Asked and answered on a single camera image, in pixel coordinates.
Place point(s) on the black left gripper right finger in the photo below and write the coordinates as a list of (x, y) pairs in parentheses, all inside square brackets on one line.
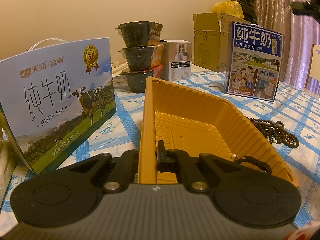
[(241, 192)]

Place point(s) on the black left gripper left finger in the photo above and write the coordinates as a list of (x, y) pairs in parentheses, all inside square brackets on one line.
[(69, 194)]

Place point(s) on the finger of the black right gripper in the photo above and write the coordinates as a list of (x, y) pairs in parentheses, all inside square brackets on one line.
[(310, 8)]

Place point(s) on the orange plastic tray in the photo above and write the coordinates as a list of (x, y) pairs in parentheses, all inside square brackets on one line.
[(197, 122)]

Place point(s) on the pink shiny curtain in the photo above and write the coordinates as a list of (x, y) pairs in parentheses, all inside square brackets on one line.
[(300, 33)]

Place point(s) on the cream wooden chair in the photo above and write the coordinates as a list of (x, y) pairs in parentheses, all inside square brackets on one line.
[(312, 64)]

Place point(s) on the black handbag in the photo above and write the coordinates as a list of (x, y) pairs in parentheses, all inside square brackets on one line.
[(248, 10)]

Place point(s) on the dark blue milk carton box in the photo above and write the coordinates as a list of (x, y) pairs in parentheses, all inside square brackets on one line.
[(253, 62)]

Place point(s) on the yellow plastic bag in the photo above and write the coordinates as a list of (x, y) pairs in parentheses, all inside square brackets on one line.
[(229, 7)]

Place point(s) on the light blue milk carton box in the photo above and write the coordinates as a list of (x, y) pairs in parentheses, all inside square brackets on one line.
[(54, 98)]

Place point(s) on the brown cardboard box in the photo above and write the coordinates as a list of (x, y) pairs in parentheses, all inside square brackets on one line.
[(211, 39)]

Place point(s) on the bottom black instant noodle bowl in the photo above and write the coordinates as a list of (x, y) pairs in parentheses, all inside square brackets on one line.
[(136, 80)]

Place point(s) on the black instant noodle bowl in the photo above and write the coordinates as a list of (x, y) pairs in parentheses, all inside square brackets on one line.
[(144, 57), (136, 80), (140, 33)]

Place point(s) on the small white product box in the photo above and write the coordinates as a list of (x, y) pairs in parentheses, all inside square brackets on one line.
[(176, 59)]

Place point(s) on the middle black instant noodle bowl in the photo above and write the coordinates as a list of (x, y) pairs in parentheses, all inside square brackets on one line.
[(144, 57)]

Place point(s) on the top black instant noodle bowl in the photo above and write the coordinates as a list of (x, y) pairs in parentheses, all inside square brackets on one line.
[(140, 33)]

